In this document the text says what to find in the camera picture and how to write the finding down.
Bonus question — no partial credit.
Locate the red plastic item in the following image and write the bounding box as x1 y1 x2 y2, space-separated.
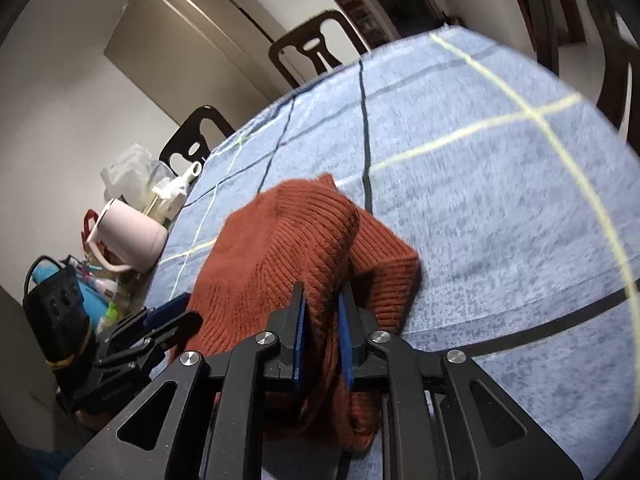
82 208 101 241

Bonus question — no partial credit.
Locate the cyan plastic item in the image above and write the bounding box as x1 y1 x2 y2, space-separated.
75 280 116 331

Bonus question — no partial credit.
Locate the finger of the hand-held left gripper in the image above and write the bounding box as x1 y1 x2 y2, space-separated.
107 292 192 343
145 311 203 356

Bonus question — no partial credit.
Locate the beige refrigerator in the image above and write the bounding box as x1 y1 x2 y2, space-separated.
104 0 301 126

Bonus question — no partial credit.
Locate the blue plaid blanket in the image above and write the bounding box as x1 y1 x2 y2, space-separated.
145 27 640 480

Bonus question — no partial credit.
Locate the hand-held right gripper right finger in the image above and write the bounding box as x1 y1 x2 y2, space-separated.
337 280 586 480

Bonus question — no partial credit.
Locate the dark wooden chair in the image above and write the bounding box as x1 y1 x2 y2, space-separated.
268 9 371 90
520 0 640 153
159 105 237 178

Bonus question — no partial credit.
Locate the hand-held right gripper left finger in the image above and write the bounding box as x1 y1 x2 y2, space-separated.
57 282 308 480

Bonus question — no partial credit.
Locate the rust red knit sweater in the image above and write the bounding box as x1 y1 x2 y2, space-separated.
167 172 421 453

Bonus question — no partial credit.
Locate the clear plastic bag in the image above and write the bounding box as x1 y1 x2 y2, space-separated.
100 144 166 206

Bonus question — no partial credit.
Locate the pink electric kettle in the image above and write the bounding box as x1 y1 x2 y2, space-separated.
82 199 168 273

